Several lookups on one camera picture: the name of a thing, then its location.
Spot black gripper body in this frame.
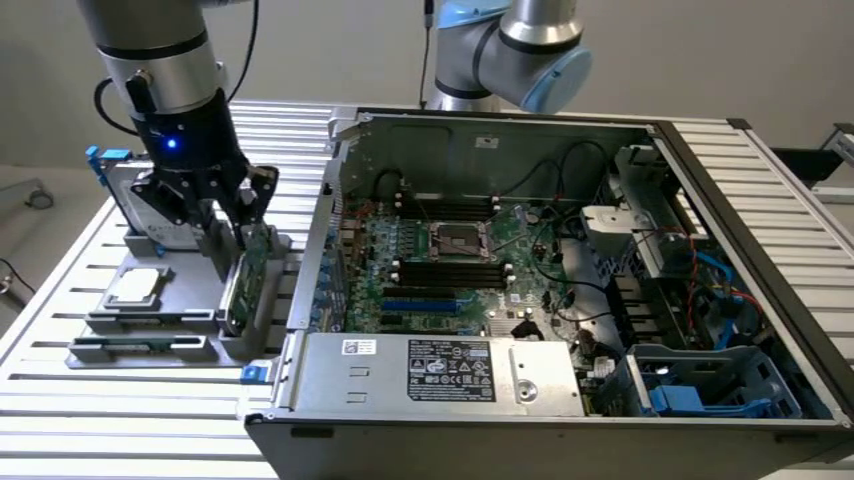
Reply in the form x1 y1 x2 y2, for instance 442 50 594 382
129 91 254 177

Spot green gpu card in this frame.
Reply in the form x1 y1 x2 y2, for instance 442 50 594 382
222 223 281 337

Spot silver hard disk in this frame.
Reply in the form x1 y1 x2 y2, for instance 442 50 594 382
84 144 203 252

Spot silver cpu chip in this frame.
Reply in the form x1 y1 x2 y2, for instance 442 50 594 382
108 268 171 305

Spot grey parts rack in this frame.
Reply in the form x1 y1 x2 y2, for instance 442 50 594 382
64 198 297 370

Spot black ram slot bank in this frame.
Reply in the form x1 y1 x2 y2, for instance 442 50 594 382
395 191 503 222
395 258 517 292

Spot green ram stick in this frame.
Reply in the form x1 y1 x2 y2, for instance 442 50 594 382
72 336 170 352

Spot black expansion slot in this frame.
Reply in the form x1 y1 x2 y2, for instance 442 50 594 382
383 286 462 300

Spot cpu socket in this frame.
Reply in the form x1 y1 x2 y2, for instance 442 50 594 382
425 219 501 264

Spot blue expansion slot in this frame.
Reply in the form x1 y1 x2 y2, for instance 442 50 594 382
382 298 463 315

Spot silver power supply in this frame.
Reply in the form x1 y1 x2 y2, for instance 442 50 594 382
285 332 588 419

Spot green motherboard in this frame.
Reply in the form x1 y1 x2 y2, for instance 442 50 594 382
318 193 606 354

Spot grey metal drive cage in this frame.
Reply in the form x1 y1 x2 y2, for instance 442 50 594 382
578 203 710 282

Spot open black pc case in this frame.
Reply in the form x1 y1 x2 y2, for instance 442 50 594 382
242 106 854 480

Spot blue grey disk bay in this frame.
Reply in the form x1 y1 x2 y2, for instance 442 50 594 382
625 343 805 419

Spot black floor cable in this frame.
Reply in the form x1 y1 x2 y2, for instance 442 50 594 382
0 258 36 304

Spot black thin hanging cable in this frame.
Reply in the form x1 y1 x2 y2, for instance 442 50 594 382
418 0 439 109

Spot black looped wire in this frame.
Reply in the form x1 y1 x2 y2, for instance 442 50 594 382
501 141 610 197

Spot blue sata wire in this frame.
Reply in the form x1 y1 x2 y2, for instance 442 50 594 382
692 248 744 352

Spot red wire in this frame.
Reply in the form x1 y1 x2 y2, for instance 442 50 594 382
732 293 764 324

